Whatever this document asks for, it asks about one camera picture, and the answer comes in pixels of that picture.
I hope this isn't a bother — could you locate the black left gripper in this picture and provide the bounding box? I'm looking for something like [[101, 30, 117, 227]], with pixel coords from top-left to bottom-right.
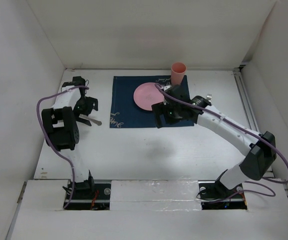
[[73, 96, 98, 125]]

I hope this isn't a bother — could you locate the pink plastic plate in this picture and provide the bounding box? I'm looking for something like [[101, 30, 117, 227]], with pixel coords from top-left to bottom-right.
[[133, 82, 164, 111]]

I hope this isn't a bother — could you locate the dark blue cloth placemat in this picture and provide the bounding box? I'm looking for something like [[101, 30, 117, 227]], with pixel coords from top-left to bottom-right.
[[109, 74, 195, 129]]

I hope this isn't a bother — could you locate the pink plastic cup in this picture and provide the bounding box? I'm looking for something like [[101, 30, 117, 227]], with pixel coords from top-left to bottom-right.
[[171, 62, 187, 85]]

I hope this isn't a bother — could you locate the fork with green handle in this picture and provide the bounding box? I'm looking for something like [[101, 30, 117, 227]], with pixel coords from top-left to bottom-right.
[[207, 93, 212, 102]]

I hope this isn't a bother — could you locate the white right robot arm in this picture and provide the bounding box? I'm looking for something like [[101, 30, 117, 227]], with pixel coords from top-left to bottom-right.
[[152, 83, 276, 197]]

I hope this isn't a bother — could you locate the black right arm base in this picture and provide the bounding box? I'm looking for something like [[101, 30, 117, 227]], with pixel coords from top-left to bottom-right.
[[196, 180, 248, 210]]

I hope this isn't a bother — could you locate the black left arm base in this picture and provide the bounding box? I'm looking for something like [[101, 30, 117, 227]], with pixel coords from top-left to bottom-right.
[[62, 178, 111, 211]]

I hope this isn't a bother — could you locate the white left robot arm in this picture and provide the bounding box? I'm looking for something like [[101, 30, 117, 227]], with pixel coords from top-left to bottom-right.
[[36, 76, 98, 199]]

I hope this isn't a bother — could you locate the aluminium rail front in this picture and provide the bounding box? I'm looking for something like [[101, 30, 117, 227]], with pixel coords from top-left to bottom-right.
[[66, 178, 247, 201]]

